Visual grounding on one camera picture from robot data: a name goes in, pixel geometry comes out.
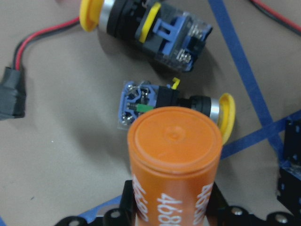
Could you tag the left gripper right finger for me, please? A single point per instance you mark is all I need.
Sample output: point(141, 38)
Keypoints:
point(216, 201)

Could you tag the orange cylinder with 4680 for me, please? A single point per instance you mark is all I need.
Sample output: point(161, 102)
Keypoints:
point(174, 155)

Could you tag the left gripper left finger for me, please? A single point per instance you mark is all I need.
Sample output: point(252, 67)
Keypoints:
point(127, 206)

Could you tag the black rocker switch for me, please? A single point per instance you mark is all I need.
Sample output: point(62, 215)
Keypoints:
point(12, 95)

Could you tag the yellow push button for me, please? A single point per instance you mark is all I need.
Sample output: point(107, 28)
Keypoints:
point(173, 37)
point(139, 98)

